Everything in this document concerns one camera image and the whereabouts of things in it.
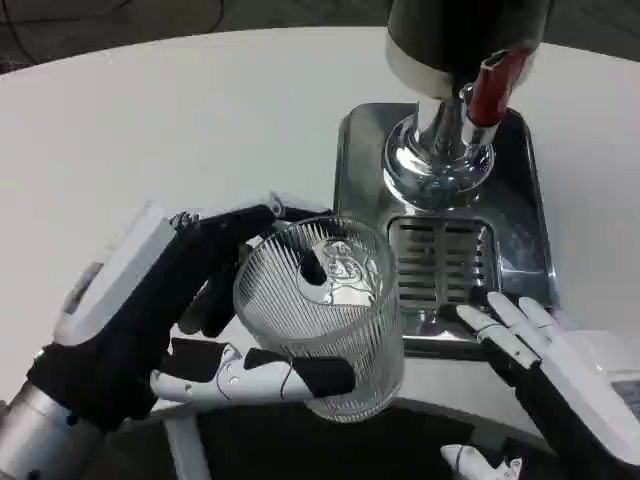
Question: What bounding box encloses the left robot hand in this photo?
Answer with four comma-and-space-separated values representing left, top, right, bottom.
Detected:
27, 192, 357, 434

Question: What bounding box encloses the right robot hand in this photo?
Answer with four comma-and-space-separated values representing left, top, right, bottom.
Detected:
439, 290, 640, 480

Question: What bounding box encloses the clear ribbed glass cup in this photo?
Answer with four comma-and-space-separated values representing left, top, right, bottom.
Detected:
232, 215, 405, 424

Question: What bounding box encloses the steel drip tray grid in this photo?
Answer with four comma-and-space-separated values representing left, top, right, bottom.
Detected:
387, 215, 499, 307

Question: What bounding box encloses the steel drip tray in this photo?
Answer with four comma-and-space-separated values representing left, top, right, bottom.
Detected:
332, 102, 559, 359

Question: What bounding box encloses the drink dispenser with chrome stand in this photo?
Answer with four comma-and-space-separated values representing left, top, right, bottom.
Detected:
382, 0, 551, 209

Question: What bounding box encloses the red tap handle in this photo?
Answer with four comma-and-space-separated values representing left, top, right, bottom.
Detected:
469, 47, 532, 127

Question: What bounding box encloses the thin black floor cable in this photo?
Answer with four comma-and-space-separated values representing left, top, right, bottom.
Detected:
0, 0, 66, 66

